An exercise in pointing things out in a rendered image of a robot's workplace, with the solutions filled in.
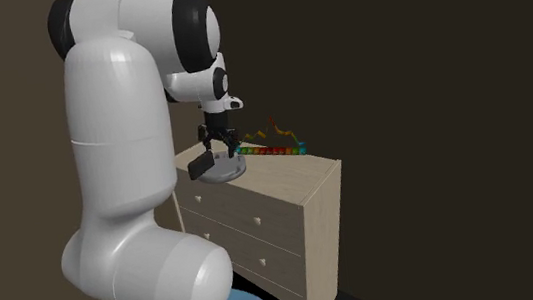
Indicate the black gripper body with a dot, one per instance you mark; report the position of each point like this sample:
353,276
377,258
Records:
216,123

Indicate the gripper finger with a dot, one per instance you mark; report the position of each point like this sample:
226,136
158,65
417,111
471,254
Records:
231,140
201,166

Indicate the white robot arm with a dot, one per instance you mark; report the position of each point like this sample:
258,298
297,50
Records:
118,134

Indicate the grey round disc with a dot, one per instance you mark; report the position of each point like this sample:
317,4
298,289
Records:
229,170

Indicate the rainbow coloured block toy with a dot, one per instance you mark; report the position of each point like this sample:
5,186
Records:
271,151

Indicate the beige chest of drawers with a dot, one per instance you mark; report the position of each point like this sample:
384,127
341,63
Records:
274,178

